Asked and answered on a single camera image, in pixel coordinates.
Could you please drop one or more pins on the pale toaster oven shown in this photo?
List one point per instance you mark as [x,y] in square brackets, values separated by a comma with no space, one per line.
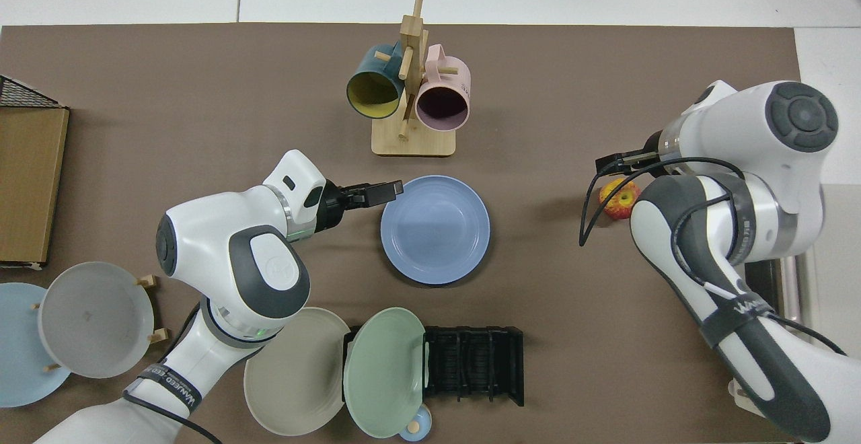
[841,282]

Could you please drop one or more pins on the wooden plate rack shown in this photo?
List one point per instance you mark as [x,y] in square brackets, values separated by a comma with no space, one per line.
[159,336]

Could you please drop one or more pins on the black dish rack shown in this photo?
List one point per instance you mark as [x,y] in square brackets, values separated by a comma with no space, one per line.
[471,363]

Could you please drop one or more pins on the beige plate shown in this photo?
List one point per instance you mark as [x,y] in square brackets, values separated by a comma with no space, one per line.
[296,377]

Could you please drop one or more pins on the grey plate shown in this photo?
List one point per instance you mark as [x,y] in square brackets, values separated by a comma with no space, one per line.
[94,319]

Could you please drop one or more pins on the brown table cloth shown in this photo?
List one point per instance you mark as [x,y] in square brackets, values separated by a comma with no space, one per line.
[538,94]

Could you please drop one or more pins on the pink cup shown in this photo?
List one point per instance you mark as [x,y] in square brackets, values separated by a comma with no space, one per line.
[444,87]

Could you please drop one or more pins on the teal cup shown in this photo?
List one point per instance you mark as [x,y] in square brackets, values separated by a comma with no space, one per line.
[366,67]

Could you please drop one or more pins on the red yellow apple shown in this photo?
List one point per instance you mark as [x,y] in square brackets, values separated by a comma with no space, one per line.
[615,203]

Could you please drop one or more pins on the green plate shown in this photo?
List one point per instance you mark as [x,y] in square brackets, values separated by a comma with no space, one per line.
[383,370]

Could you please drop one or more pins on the light blue plate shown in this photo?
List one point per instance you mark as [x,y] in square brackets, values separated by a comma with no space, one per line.
[20,363]

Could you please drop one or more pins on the small blue round thing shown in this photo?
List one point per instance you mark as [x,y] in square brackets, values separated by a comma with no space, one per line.
[417,427]

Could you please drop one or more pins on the wooden cup stand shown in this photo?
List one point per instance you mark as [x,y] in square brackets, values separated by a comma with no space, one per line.
[414,141]

